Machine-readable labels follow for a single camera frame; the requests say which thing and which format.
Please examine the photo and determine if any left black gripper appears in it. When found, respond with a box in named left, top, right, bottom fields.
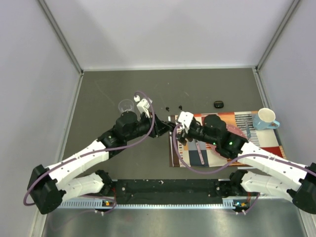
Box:
left=125, top=111, right=172, bottom=142

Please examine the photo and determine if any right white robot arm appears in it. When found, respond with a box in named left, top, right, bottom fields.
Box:
left=172, top=112, right=316, bottom=214

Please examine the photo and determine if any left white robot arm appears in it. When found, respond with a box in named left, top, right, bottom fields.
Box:
left=26, top=111, right=176, bottom=214

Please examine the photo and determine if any black oval earbud case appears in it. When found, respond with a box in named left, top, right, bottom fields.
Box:
left=214, top=101, right=224, bottom=109

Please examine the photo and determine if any colourful patterned placemat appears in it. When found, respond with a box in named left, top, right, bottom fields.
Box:
left=169, top=112, right=285, bottom=167

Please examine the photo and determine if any clear plastic cup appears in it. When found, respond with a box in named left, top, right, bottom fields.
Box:
left=118, top=99, right=135, bottom=115

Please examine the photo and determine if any pink dotted plate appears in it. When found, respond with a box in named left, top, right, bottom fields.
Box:
left=209, top=124, right=247, bottom=157

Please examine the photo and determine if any light blue mug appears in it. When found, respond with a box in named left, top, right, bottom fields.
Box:
left=252, top=108, right=280, bottom=130

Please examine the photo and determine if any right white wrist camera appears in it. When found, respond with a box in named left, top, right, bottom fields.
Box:
left=176, top=111, right=194, bottom=133

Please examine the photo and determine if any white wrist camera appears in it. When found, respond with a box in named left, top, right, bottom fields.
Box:
left=133, top=95, right=152, bottom=118
left=176, top=111, right=194, bottom=133

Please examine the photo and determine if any pink handled fork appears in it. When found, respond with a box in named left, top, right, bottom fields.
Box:
left=195, top=140, right=205, bottom=165

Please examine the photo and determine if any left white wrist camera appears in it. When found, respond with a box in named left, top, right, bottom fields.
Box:
left=133, top=95, right=152, bottom=118

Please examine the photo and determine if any pink handled knife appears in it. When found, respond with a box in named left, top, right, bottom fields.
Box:
left=244, top=120, right=251, bottom=140

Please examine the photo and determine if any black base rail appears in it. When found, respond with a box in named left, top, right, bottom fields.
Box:
left=106, top=179, right=236, bottom=205

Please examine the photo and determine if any aluminium frame profile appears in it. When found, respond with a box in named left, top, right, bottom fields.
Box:
left=59, top=197, right=258, bottom=213

